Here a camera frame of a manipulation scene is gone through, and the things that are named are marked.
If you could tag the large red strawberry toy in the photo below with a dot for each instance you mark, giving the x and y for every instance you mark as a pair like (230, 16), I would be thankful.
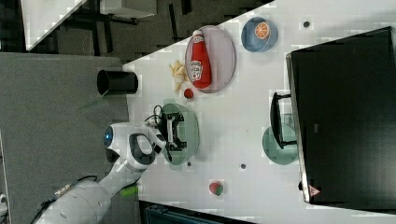
(216, 188)

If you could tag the black cylinder upper post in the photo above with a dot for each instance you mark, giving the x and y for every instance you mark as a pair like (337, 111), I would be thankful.
(116, 82)

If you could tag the orange slice toy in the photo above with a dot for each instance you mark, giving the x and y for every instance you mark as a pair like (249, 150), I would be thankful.
(262, 30)

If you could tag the red ketchup bottle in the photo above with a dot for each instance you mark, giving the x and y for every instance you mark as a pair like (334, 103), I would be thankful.
(201, 76)

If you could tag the black toaster oven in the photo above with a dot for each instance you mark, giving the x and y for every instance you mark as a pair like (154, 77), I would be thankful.
(343, 102)

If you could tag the pink round plate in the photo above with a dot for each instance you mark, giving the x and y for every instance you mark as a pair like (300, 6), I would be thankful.
(220, 53)

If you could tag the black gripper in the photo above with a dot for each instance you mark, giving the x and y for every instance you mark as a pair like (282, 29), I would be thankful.
(168, 129)

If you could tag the green plastic strainer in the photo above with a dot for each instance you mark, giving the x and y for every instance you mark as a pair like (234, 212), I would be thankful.
(187, 131)

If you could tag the small red strawberry toy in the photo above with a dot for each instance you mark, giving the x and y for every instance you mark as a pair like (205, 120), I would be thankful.
(188, 94)

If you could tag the blue bowl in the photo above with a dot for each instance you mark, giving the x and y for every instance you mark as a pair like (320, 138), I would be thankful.
(251, 42)

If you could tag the green round plate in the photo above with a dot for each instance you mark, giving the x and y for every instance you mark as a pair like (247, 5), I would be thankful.
(274, 152)

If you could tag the peeled toy banana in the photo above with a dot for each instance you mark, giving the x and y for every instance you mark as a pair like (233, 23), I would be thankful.
(179, 74)

